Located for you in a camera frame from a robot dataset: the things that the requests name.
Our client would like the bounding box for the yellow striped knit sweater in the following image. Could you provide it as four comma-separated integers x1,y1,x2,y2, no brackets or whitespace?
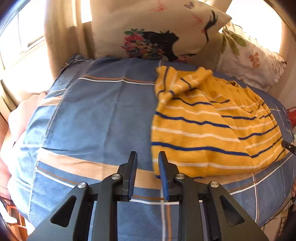
151,66,286,177

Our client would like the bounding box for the person's right hand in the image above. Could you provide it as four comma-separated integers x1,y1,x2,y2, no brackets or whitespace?
291,182,296,197

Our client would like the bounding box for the blue plaid bed sheet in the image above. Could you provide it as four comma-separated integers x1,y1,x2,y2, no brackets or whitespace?
6,54,296,241

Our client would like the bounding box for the white leaf print pillow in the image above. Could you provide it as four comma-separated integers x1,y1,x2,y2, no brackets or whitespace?
216,22,287,92

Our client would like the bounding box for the cream bird print pillow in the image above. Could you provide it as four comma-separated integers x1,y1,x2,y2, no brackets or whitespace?
91,1,231,63

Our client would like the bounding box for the beige curtain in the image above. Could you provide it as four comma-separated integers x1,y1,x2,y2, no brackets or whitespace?
44,1,95,78

